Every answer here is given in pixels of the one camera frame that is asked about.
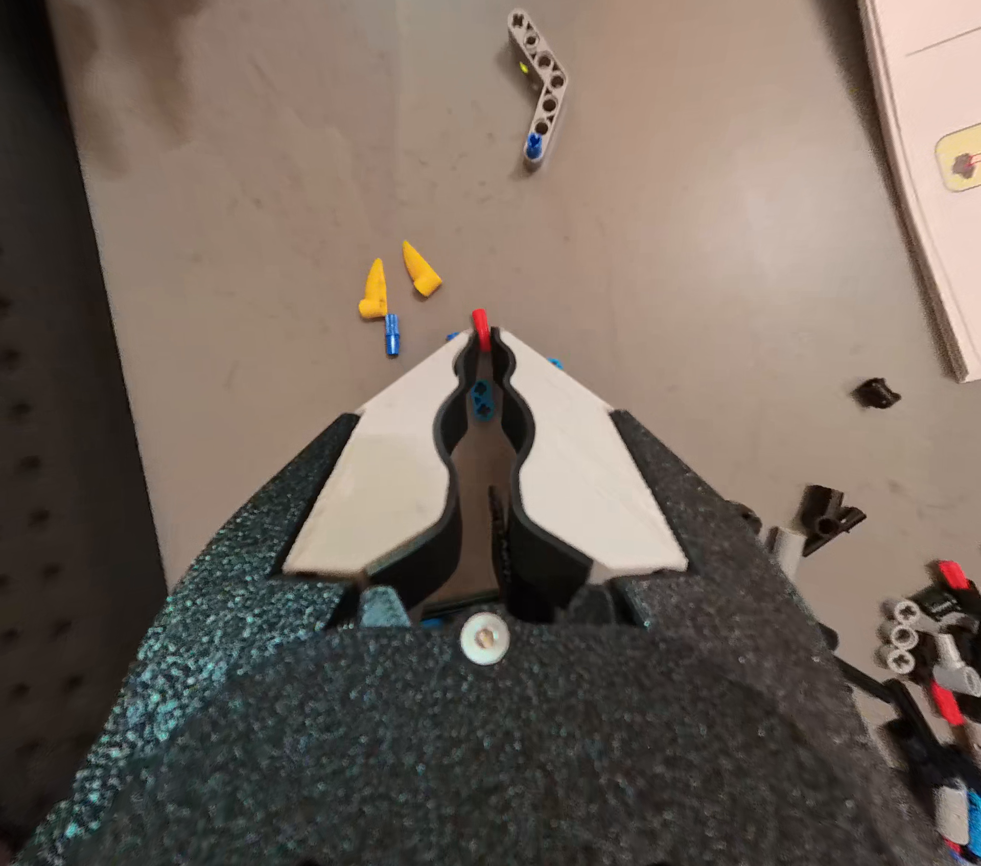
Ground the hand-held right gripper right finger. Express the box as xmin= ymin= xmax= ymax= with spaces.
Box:
xmin=490 ymin=328 xmax=689 ymax=610

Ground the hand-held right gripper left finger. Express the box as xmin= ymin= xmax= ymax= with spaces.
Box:
xmin=282 ymin=328 xmax=472 ymax=610

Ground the yellow cone piece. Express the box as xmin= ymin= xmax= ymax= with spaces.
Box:
xmin=357 ymin=258 xmax=390 ymax=321
xmin=402 ymin=239 xmax=444 ymax=298

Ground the pile of small brick pieces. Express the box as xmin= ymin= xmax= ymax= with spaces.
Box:
xmin=724 ymin=376 xmax=981 ymax=866

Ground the grey angled beam piece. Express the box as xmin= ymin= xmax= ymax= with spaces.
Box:
xmin=506 ymin=8 xmax=570 ymax=172

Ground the grey desk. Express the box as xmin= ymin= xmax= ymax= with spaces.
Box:
xmin=23 ymin=0 xmax=981 ymax=729

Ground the open instruction booklet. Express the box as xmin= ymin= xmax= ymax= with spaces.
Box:
xmin=824 ymin=0 xmax=981 ymax=384

